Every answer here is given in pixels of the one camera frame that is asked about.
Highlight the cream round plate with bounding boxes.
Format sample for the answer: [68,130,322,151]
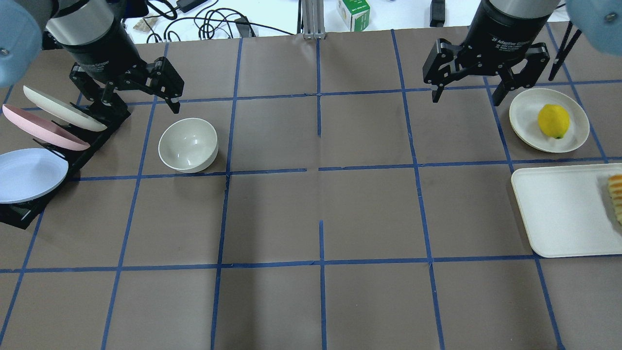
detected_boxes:
[509,88,589,153]

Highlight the cream rectangular tray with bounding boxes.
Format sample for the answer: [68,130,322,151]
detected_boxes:
[511,163,622,258]

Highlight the light blue plate in rack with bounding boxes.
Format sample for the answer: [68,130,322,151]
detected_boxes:
[0,148,69,204]

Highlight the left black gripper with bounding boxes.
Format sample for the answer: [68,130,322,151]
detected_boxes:
[62,32,185,120]

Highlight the aluminium frame post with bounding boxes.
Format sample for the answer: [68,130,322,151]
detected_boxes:
[298,0,326,40]

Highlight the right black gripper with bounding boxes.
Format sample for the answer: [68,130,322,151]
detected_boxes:
[422,5,551,106]

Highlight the black cable bundle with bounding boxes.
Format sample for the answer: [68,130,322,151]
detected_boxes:
[146,0,294,42]

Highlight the cream plate in rack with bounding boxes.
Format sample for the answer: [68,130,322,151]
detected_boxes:
[22,86,107,132]

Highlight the black power adapter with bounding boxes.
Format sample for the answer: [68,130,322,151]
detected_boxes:
[176,0,208,13]

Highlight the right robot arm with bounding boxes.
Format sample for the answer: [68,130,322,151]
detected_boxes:
[422,0,622,106]

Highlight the green white carton box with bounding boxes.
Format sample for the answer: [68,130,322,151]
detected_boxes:
[337,0,371,32]

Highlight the cream bowl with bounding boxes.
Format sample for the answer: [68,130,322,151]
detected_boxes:
[158,118,219,174]

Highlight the sliced yellow bread loaf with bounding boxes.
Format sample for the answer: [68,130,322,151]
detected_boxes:
[608,174,622,225]

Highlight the pink plate in rack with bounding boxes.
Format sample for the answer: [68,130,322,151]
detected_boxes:
[2,104,90,151]

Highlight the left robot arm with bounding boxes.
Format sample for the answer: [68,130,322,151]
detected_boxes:
[0,0,185,114]

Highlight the yellow lemon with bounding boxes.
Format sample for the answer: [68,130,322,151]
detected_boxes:
[537,104,570,139]

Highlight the black dish rack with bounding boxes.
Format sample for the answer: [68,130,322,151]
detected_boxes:
[1,103,131,229]

